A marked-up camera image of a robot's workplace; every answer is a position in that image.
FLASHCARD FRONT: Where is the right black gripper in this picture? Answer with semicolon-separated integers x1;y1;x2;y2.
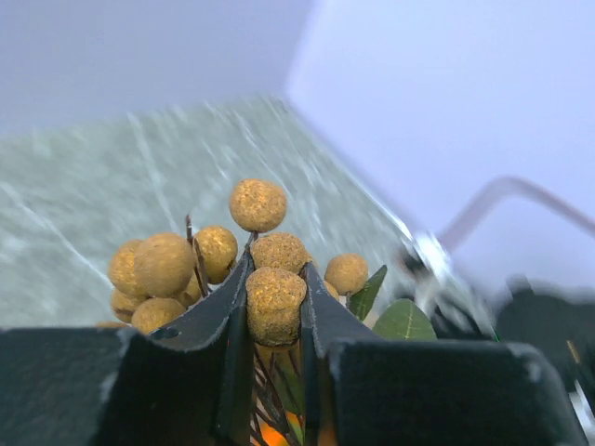
396;277;594;418

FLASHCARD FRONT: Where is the orange persimmon with green calyx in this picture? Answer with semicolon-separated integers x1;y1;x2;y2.
258;411;338;446

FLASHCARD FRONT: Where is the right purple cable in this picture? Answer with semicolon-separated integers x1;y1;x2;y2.
439;175;595;252

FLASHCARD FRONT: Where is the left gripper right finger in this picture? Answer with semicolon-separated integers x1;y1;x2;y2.
300;264;587;445

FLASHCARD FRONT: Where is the brown longan bunch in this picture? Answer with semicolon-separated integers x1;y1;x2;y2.
95;178;438;446

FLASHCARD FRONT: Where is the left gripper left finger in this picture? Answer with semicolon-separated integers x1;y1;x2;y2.
1;255;254;446

